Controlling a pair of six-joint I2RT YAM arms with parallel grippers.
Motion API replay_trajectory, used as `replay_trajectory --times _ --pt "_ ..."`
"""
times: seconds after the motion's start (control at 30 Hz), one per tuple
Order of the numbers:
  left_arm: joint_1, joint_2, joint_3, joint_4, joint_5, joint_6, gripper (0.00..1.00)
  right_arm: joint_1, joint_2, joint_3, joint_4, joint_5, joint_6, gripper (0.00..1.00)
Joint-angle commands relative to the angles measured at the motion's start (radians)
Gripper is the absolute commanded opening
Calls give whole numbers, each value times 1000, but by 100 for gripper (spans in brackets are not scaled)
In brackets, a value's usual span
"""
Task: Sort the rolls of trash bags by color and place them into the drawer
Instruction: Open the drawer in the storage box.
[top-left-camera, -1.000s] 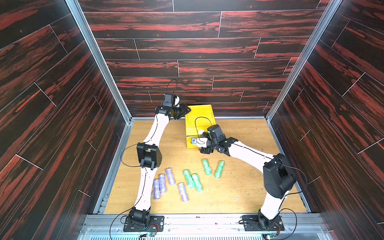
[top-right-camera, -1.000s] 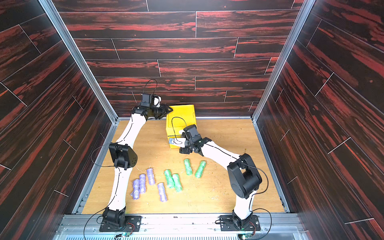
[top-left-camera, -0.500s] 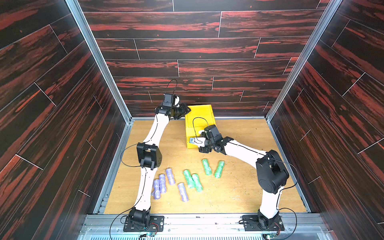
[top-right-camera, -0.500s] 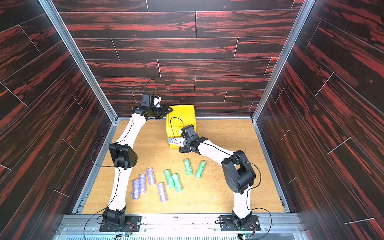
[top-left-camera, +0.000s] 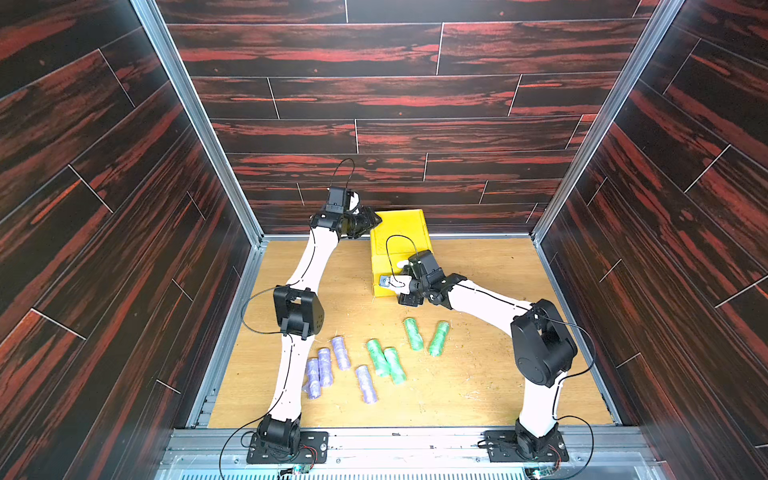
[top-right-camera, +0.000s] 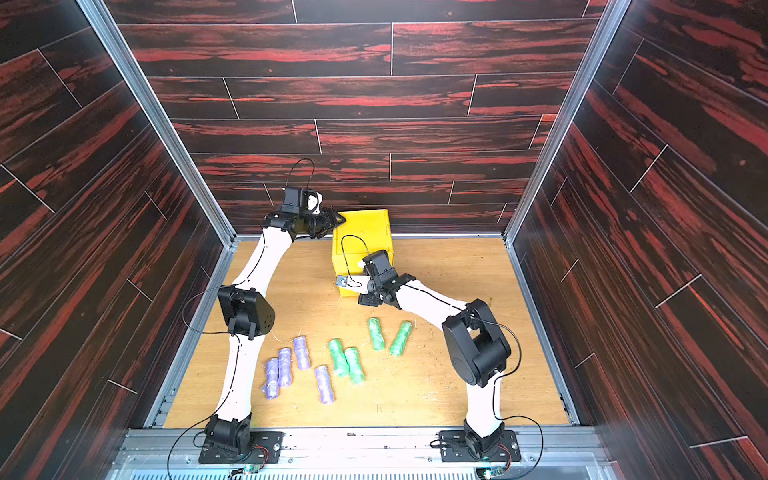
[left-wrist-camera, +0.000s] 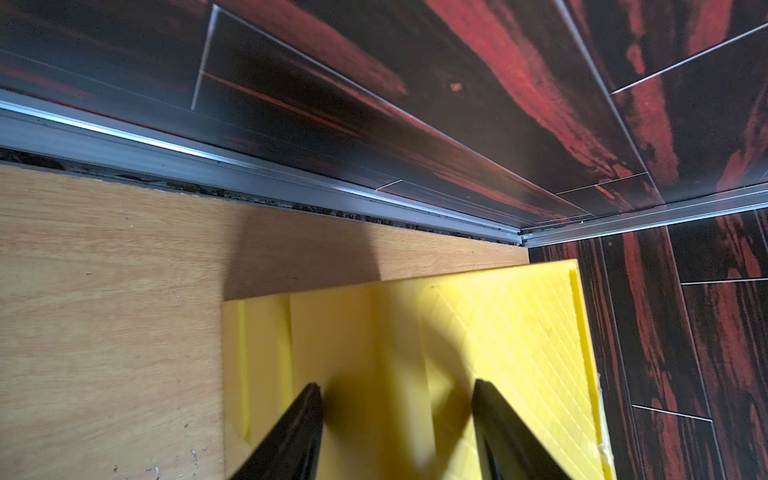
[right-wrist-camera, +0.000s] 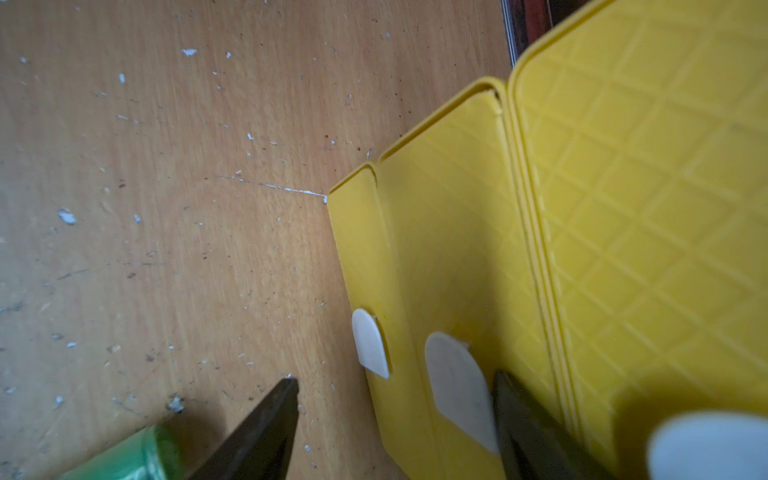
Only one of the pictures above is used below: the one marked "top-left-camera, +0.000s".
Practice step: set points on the yellow plastic drawer box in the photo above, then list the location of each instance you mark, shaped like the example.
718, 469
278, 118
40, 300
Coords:
401, 234

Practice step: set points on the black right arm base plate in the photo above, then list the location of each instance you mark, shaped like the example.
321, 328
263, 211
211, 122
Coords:
505, 446

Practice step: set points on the purple trash bag roll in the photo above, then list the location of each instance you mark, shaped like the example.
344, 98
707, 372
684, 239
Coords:
365, 383
341, 353
313, 386
325, 367

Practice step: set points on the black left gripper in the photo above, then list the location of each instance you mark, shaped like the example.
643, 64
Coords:
367, 220

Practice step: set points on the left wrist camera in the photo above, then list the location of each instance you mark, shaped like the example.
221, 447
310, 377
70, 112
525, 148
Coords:
337, 198

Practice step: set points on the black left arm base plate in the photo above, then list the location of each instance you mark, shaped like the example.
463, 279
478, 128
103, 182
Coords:
307, 447

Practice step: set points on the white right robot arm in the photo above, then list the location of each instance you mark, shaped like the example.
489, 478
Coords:
543, 347

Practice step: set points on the green trash bag roll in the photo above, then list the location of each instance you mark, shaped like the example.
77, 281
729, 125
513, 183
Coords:
437, 344
413, 334
378, 358
397, 371

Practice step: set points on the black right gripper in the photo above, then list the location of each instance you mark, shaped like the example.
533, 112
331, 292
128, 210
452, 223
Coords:
411, 284

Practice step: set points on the aluminium enclosure frame rail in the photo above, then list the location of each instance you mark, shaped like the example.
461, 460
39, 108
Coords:
157, 30

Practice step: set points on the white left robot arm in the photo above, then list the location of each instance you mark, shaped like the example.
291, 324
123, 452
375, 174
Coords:
300, 317

